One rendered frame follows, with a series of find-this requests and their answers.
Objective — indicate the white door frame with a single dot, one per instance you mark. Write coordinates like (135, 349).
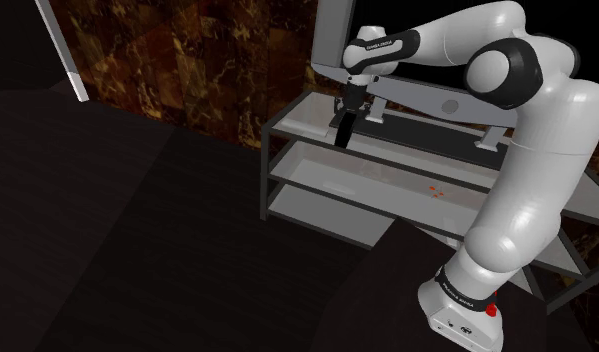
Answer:
(65, 53)

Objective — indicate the glass shelf television stand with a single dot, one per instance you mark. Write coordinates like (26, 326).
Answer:
(328, 214)

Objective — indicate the dark robot stand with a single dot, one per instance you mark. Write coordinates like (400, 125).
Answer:
(401, 292)

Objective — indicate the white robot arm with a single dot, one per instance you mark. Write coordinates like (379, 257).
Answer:
(533, 195)

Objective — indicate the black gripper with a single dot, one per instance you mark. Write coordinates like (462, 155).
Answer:
(356, 97)

